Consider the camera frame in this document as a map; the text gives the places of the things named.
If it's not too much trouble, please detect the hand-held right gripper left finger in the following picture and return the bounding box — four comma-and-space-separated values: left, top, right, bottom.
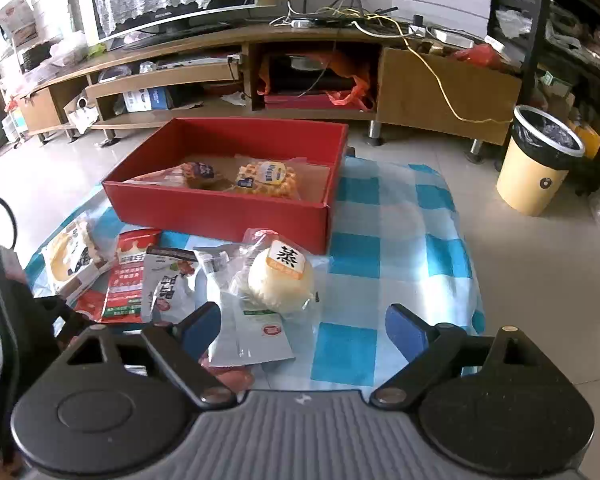
65, 302, 237, 408

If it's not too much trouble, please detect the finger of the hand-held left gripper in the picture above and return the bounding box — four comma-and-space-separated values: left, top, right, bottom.
32, 297, 88, 351

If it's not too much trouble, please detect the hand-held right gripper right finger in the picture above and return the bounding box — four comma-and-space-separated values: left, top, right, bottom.
371, 304, 546, 407

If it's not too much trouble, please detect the plain red snack packet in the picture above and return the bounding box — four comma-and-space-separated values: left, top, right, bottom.
72, 290, 111, 323

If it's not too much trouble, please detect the toast bread packet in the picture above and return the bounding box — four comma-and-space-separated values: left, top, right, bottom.
41, 212, 116, 306

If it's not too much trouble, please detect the pink sausage packet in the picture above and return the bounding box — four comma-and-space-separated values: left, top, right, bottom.
200, 355, 256, 391

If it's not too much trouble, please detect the red crown print snack packet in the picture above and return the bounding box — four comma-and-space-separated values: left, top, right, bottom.
100, 228, 163, 323

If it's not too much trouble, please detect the red cardboard box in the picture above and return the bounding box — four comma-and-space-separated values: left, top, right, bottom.
102, 118, 350, 256

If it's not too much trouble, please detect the grey white snack packet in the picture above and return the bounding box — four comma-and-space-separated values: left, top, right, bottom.
141, 246, 201, 325

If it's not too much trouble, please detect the white green snack packet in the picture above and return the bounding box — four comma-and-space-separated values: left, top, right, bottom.
193, 245, 297, 367

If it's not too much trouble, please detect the blue white checked cloth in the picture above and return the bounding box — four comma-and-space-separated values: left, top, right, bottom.
24, 157, 486, 391

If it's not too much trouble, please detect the steamed bun packet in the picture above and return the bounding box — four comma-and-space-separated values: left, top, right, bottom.
227, 228, 333, 316

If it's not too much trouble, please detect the clear packet reddish snack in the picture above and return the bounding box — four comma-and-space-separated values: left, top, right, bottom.
125, 161, 221, 191

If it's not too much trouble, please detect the waffle packet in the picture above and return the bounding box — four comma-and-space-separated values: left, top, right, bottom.
232, 155, 306, 201

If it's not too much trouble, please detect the beige trash bin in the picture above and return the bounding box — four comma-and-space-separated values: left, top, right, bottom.
496, 105, 586, 217

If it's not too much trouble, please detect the white plastic bag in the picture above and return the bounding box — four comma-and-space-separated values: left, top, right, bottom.
62, 95, 101, 133

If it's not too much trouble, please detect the blue white carton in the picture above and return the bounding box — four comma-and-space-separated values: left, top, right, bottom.
122, 87, 173, 112

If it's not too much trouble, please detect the wooden television cabinet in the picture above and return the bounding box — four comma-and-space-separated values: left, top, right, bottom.
15, 20, 523, 146

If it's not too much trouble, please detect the black bin liner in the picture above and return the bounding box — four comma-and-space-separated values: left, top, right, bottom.
512, 107, 583, 158

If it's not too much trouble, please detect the orange plastic bag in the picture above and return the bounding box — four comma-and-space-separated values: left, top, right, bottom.
257, 52, 376, 111

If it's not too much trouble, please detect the flat red box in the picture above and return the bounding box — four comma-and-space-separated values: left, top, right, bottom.
264, 91, 366, 110

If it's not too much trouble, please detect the red plastic bag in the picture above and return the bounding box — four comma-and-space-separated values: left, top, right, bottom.
455, 42, 501, 68

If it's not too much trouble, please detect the stack of cardboard boxes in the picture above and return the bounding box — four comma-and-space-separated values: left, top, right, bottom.
0, 0, 46, 48

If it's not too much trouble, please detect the black router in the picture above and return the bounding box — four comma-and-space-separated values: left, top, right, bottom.
285, 0, 398, 28

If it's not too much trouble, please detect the black shelf rack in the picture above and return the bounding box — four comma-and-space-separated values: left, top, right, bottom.
495, 0, 600, 196

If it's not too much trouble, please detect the yellow cable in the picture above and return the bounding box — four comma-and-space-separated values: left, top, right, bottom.
325, 7, 513, 123

